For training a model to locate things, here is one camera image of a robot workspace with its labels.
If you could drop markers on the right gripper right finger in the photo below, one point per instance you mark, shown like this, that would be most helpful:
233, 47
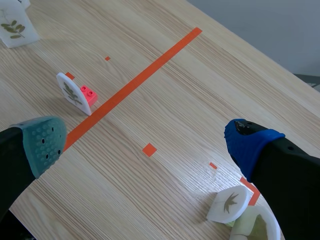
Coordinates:
280, 175

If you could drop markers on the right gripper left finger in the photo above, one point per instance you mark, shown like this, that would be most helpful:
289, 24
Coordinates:
30, 150

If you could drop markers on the half-round leaf card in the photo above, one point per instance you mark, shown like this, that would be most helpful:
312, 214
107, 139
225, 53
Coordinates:
72, 93

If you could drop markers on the rectangular leaf card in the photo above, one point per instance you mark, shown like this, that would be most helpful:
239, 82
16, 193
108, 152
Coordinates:
15, 23

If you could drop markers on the red toy brick block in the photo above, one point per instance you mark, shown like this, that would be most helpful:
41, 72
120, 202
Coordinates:
89, 96

